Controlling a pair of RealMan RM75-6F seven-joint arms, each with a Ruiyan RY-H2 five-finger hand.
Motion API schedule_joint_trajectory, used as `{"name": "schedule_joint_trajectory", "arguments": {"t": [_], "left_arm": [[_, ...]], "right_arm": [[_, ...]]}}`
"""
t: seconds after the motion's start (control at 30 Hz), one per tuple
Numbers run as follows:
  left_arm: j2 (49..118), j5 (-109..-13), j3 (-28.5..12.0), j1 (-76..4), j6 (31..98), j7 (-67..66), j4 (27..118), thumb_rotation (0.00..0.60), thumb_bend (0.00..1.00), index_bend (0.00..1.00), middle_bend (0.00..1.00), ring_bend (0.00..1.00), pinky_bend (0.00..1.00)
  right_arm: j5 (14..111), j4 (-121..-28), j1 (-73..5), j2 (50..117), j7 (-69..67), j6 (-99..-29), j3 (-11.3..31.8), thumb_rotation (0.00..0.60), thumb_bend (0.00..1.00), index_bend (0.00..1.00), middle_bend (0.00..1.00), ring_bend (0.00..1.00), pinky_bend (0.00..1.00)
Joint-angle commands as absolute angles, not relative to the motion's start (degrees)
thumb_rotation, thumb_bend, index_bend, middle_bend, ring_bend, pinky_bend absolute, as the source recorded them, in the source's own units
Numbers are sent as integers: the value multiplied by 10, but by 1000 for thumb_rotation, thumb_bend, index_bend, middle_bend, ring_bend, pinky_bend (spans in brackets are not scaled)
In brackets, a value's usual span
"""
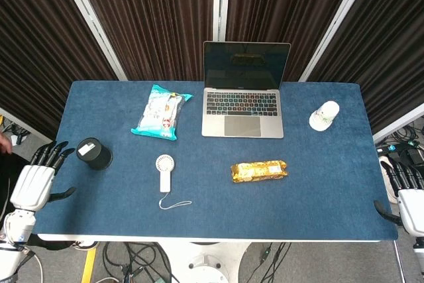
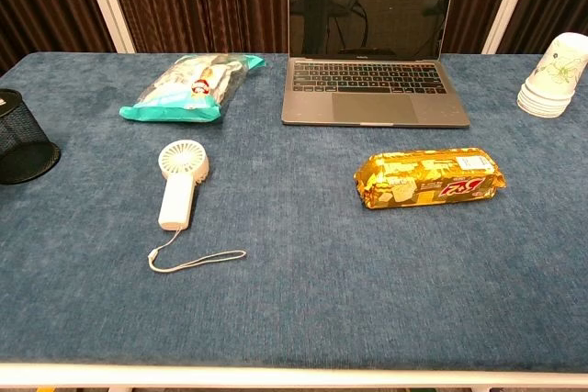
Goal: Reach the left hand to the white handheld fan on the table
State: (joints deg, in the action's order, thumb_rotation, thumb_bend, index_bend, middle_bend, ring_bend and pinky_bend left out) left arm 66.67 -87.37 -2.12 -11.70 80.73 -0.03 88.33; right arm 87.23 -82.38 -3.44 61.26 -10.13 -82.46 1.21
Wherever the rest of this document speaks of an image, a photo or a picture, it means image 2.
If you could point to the stack of floral paper cups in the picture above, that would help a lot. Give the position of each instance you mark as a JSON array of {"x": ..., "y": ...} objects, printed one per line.
[{"x": 553, "y": 77}]

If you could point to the white handheld fan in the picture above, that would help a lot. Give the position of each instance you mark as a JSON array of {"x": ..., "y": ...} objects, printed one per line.
[{"x": 177, "y": 192}]

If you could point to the grey laptop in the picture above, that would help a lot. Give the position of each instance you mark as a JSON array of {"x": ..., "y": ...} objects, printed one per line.
[{"x": 374, "y": 93}]

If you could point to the white table edge rail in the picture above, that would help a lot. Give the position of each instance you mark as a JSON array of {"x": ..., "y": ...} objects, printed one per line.
[{"x": 294, "y": 376}]

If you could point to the gold biscuit packet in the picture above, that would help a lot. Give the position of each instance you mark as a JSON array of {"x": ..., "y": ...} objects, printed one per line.
[{"x": 429, "y": 178}]

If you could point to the blue table cloth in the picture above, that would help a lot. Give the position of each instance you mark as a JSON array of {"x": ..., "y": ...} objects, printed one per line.
[{"x": 294, "y": 272}]

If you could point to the black mesh pen holder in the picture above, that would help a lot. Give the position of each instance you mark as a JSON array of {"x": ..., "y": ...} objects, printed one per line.
[{"x": 20, "y": 139}]

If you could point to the teal snack bag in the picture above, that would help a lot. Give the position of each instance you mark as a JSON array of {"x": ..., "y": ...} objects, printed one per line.
[{"x": 186, "y": 89}]

